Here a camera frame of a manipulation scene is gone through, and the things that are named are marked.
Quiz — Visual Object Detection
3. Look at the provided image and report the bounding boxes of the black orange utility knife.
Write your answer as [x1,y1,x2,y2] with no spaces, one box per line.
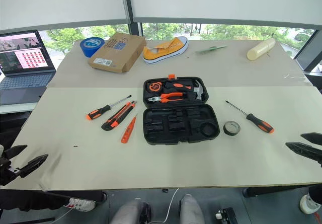
[101,100,138,131]

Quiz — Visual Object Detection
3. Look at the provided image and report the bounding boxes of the orange voltage tester pen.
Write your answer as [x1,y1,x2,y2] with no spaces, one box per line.
[120,113,138,144]

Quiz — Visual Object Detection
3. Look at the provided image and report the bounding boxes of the white cable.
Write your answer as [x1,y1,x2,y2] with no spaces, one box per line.
[160,188,181,223]

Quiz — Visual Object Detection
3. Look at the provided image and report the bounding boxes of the white shoe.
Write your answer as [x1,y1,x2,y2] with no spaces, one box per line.
[299,193,321,214]

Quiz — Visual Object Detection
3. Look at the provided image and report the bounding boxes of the phillips screwdriver black orange handle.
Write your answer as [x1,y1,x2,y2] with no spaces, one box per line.
[225,100,275,134]

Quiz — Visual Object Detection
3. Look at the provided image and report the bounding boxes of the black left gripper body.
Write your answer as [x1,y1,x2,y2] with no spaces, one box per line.
[0,157,22,186]

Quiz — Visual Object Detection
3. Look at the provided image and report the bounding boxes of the blue tape roll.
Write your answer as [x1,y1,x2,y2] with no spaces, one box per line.
[79,36,105,58]

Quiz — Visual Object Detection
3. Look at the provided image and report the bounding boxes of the white side desk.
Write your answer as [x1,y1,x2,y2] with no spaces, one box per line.
[0,102,38,115]

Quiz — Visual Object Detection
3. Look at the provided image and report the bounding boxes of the dark window mullion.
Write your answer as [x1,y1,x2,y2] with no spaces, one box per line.
[123,0,144,37]

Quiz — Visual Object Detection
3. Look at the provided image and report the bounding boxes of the grey rounded shape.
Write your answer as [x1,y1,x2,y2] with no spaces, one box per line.
[109,198,151,224]
[179,194,206,224]

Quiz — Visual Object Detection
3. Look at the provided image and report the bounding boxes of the black tool case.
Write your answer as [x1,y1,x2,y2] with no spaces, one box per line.
[142,74,220,145]

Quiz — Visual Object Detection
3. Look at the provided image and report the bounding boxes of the orange handled pliers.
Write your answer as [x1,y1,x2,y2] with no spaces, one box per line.
[147,92,187,104]

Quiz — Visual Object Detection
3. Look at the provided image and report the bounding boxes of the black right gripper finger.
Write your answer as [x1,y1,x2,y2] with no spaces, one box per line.
[285,142,322,168]
[300,132,322,146]

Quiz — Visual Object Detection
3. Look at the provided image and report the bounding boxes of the brown cardboard box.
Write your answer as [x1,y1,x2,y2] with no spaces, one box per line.
[88,32,147,74]

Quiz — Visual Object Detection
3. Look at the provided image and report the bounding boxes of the green plastic stick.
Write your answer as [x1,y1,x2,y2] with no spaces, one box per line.
[195,45,227,55]

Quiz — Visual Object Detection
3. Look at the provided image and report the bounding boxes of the black orange tool handle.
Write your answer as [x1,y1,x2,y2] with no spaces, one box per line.
[165,81,193,92]

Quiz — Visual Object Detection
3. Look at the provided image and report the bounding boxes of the open dark laptop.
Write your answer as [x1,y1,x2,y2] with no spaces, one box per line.
[0,29,56,106]

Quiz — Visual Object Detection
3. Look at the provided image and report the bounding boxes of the yellow canvas sneaker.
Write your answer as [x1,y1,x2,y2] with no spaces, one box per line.
[142,36,189,64]

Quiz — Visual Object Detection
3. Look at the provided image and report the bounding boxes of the dark angled window frame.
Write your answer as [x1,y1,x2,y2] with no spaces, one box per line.
[294,29,322,71]

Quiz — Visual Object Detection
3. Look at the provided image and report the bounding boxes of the white power strip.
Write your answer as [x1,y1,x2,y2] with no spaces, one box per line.
[68,198,96,212]

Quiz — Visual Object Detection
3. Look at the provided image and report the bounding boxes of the steel claw hammer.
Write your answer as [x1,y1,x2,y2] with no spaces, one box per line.
[187,80,205,101]

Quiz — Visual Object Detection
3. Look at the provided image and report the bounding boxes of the cream cylinder roll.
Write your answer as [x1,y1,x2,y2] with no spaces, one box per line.
[246,38,276,61]

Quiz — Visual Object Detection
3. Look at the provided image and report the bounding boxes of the white roller blind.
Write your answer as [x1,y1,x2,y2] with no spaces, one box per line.
[0,0,131,31]
[128,0,322,30]

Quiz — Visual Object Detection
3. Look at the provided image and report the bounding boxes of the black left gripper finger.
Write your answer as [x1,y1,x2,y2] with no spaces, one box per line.
[3,144,28,160]
[19,154,49,178]

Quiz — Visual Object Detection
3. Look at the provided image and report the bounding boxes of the orange black tape measure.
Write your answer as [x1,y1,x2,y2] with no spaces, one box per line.
[147,81,164,93]

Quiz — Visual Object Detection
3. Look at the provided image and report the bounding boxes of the black electrical tape roll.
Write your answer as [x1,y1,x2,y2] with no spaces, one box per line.
[223,120,241,136]

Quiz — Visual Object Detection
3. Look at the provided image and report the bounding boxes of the black device white plug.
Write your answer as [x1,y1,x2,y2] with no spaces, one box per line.
[215,207,238,224]

